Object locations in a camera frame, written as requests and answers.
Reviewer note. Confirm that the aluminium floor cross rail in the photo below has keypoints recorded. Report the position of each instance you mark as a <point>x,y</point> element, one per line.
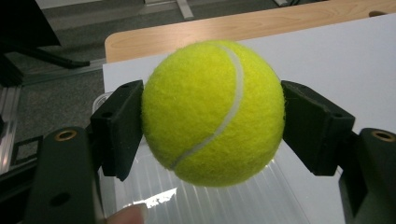
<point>62,72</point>

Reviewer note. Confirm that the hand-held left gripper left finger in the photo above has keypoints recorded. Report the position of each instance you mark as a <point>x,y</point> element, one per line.
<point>120,130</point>

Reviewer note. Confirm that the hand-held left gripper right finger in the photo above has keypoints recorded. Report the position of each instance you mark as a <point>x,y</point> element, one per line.
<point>314,130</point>

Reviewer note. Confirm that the clear plastic container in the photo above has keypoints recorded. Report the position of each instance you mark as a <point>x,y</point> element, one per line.
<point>218,205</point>

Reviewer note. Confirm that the yellow tennis ball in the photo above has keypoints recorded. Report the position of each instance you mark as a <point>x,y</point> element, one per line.
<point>202,118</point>

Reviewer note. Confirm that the black stand legs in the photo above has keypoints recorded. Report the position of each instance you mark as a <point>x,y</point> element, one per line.
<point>46,57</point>

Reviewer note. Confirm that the black square floor frame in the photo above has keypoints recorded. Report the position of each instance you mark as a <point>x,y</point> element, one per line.
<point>26,149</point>

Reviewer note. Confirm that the grey metal desk frame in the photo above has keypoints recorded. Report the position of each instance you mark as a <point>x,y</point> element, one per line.
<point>183,7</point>

